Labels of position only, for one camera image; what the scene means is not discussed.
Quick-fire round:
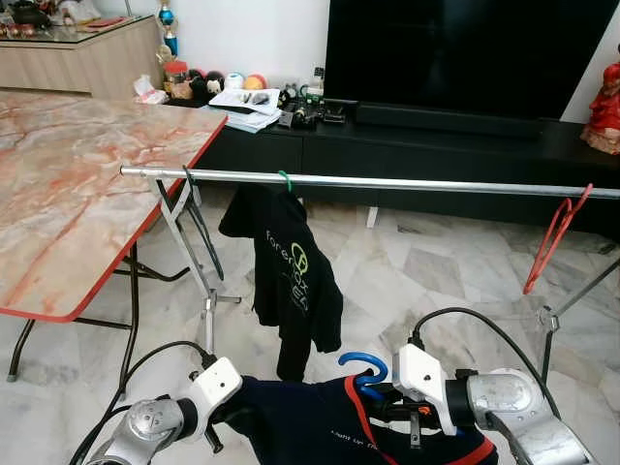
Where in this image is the blue plastic hanger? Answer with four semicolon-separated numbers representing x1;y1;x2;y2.
337;350;390;400

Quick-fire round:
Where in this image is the navy shirt with red stripes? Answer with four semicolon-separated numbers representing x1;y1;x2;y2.
225;373;500;465

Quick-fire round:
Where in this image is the red plastic hanger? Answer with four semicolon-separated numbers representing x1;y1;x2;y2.
523;183;594;295

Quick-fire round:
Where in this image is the black hanger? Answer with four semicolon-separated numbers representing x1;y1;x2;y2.
182;167;226;282

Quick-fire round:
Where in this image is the black printed T-shirt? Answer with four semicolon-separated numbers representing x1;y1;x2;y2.
219;186;345;382

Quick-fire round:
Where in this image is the steel clothes rack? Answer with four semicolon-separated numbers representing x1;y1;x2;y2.
120;165;620;384

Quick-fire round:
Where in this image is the black TV cabinet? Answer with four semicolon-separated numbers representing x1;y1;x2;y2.
199;97;620;241

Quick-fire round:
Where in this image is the marble top folding table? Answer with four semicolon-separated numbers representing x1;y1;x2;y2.
0;90;230;384

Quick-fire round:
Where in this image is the black soundbar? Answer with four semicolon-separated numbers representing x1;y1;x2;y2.
355;102;545;137

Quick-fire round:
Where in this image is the pile of black electronics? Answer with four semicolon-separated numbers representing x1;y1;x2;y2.
279;82;357;130

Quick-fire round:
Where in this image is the stack of white booklets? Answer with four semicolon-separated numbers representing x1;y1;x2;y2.
207;87;284;134

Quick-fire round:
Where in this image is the pink white tissue pack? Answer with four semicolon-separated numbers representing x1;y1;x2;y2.
134;75;168;105

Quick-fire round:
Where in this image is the black flat television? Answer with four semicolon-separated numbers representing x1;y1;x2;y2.
324;0;620;120

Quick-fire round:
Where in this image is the jar with red lid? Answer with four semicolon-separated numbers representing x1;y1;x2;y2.
163;60;191;101

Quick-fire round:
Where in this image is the red laughing Buddha statue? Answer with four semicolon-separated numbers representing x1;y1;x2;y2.
581;63;620;156

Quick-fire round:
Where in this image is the blue gold trophy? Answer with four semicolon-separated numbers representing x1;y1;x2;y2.
157;0;180;57

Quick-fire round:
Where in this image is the red tray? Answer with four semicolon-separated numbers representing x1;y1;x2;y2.
82;15;127;30

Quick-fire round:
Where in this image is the white ornament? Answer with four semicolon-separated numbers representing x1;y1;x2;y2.
56;0;98;22

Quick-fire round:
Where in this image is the dark ornament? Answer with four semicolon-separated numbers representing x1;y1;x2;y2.
5;0;49;28

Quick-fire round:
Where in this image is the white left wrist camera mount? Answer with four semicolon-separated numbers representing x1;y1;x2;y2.
187;356;243;419

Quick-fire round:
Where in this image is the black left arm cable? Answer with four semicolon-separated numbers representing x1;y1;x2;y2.
73;339;219;465

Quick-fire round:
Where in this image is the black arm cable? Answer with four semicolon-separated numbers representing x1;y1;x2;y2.
73;339;219;465
412;307;563;419

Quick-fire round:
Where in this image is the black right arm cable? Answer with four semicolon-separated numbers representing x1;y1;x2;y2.
412;307;563;419

